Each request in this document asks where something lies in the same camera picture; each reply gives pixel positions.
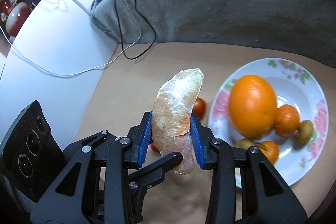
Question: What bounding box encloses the peeled pomelo segment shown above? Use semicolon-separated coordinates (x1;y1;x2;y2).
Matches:
151;68;204;175

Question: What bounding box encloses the medium mandarin orange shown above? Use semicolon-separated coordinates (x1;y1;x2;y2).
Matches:
274;105;299;137

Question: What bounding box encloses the small red cherry tomato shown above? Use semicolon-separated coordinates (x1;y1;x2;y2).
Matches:
150;143;159;153

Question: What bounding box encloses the brown longan lower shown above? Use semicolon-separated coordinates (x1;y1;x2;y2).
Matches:
234;138;259;150

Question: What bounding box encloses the brown longan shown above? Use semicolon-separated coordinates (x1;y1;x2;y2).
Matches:
234;138;259;150
295;120;314;144

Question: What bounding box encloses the small mandarin orange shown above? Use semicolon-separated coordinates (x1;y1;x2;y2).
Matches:
257;141;280;165

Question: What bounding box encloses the large red cherry tomato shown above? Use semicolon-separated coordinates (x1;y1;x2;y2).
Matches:
192;97;206;119

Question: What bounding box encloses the large orange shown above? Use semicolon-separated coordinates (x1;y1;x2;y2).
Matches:
228;75;277;139

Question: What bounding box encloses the brown longan upper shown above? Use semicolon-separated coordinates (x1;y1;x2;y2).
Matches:
295;120;314;144

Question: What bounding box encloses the tan cloth mat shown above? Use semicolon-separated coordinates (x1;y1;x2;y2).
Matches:
76;43;335;223

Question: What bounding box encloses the white floral plate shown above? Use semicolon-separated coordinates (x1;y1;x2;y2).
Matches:
208;58;329;185

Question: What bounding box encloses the grey sofa cushion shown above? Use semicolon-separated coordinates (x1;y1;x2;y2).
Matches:
91;0;335;67

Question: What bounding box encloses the red white ornament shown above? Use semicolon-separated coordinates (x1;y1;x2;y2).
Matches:
1;0;31;37

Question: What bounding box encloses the black camera box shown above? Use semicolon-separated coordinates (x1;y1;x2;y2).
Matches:
1;101;66;214

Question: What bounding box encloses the black cable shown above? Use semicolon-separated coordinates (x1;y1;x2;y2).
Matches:
110;0;165;60

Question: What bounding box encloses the white cable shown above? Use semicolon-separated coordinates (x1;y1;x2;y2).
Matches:
0;0;142;79

